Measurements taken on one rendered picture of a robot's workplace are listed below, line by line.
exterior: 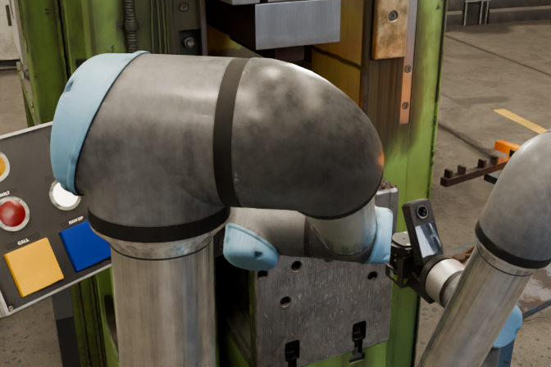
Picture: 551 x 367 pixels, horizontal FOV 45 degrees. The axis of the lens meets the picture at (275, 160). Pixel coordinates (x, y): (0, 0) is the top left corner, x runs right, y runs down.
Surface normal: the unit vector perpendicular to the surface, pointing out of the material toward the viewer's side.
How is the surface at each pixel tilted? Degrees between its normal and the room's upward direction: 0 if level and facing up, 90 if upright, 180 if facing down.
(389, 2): 90
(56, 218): 60
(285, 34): 90
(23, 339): 0
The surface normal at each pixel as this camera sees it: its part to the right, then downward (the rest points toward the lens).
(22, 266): 0.65, -0.25
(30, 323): 0.00, -0.93
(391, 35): 0.40, 0.34
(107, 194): -0.49, 0.28
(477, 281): -0.79, 0.20
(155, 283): 0.02, 0.32
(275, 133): 0.16, 0.07
